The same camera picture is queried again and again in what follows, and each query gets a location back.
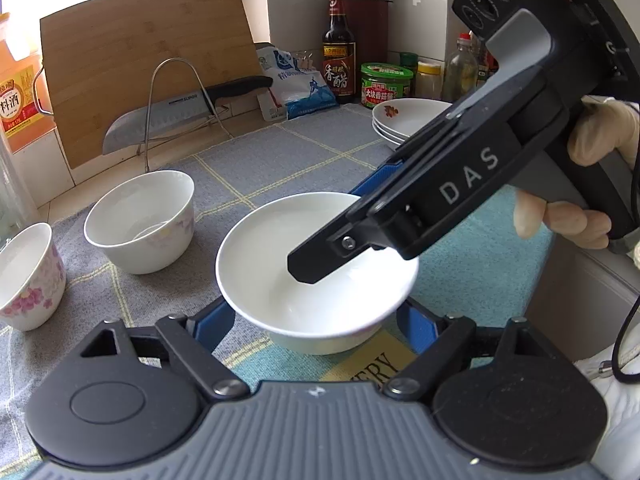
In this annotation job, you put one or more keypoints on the black handled kitchen knife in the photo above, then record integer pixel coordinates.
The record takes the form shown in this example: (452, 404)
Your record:
(127, 130)

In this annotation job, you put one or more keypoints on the yellow lid spice jar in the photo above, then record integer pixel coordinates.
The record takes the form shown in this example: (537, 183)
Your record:
(429, 80)

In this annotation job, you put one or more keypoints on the dark red knife block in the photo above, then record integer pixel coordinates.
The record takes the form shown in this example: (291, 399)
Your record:
(368, 22)

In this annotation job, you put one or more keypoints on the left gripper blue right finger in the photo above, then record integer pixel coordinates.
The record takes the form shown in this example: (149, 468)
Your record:
(443, 348)

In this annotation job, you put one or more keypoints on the red sauce bottle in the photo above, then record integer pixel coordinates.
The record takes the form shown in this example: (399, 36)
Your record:
(487, 66)

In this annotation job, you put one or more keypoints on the grey blue checked cloth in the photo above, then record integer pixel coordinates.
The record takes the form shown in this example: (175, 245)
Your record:
(481, 270)

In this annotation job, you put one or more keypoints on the green lid small jar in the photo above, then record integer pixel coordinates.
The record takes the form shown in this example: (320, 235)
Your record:
(409, 61)

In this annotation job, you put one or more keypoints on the white fruit plate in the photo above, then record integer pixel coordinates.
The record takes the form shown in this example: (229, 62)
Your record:
(392, 141)
(408, 115)

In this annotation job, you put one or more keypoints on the orange cooking wine jug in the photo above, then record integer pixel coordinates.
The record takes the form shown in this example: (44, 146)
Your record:
(22, 93)

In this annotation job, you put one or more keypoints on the gloved right hand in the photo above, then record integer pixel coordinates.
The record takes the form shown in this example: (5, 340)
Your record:
(605, 128)

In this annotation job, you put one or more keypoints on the bamboo cutting board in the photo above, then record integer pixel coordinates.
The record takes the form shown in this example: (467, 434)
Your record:
(103, 58)

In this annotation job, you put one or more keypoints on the green lid sauce jar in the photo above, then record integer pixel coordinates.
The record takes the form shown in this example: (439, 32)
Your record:
(381, 82)

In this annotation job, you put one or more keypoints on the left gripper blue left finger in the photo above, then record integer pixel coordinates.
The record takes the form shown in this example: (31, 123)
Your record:
(190, 342)

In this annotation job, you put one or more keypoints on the blue white salt bag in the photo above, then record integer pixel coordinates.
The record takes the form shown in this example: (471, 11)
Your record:
(295, 90)

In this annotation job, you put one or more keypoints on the white plate with stain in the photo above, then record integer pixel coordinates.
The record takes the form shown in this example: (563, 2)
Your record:
(376, 125)

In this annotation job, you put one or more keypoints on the dark vinegar bottle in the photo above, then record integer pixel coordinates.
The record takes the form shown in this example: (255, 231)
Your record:
(339, 55)

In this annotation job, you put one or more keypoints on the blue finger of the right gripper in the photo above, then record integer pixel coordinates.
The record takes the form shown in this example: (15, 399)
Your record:
(342, 239)
(377, 178)

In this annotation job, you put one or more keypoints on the clear glass bottle red cap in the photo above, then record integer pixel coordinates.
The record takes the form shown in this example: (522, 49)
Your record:
(460, 73)

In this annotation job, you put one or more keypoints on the metal wire rack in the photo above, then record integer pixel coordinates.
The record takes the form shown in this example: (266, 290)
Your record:
(176, 112)

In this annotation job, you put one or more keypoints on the white floral bowl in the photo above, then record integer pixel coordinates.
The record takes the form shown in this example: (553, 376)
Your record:
(146, 223)
(33, 278)
(315, 301)

